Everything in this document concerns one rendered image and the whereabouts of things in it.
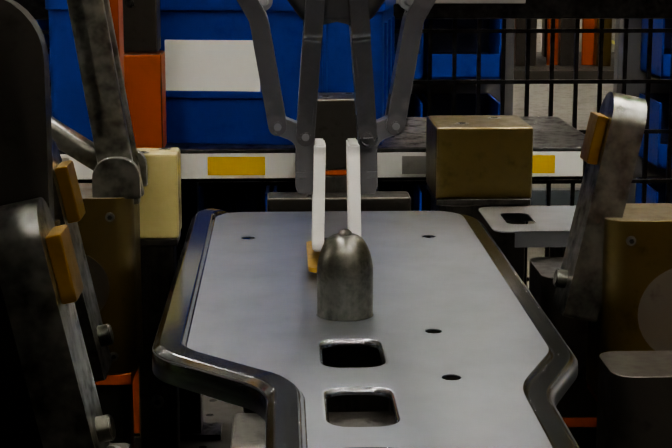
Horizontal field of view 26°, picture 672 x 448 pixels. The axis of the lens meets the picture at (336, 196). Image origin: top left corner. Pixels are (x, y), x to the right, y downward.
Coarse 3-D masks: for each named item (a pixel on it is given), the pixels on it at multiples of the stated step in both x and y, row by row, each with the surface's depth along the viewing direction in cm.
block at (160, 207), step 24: (168, 168) 101; (144, 192) 101; (168, 192) 101; (144, 216) 101; (168, 216) 101; (144, 240) 101; (168, 240) 102; (144, 264) 102; (168, 264) 102; (144, 288) 102; (168, 288) 102; (144, 312) 103; (144, 336) 103; (144, 360) 103; (144, 384) 104; (168, 384) 104; (144, 408) 104; (168, 408) 104; (144, 432) 104; (168, 432) 104
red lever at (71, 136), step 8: (56, 120) 94; (56, 128) 93; (64, 128) 93; (56, 136) 93; (64, 136) 93; (72, 136) 93; (80, 136) 94; (56, 144) 93; (64, 144) 93; (72, 144) 93; (80, 144) 93; (88, 144) 93; (64, 152) 93; (72, 152) 93; (80, 152) 93; (88, 152) 93; (80, 160) 93; (88, 160) 93; (96, 160) 93
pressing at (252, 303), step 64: (192, 256) 97; (256, 256) 98; (384, 256) 98; (448, 256) 98; (192, 320) 82; (256, 320) 82; (320, 320) 82; (384, 320) 82; (448, 320) 82; (512, 320) 82; (192, 384) 73; (256, 384) 70; (320, 384) 70; (384, 384) 70; (448, 384) 70; (512, 384) 70
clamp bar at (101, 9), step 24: (72, 0) 90; (96, 0) 90; (72, 24) 91; (96, 24) 91; (96, 48) 91; (96, 72) 91; (120, 72) 94; (96, 96) 92; (120, 96) 92; (96, 120) 92; (120, 120) 92; (96, 144) 92; (120, 144) 92
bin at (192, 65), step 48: (48, 0) 129; (192, 0) 128; (192, 48) 128; (240, 48) 128; (288, 48) 128; (336, 48) 127; (384, 48) 130; (192, 96) 129; (240, 96) 129; (288, 96) 128; (384, 96) 130; (288, 144) 129
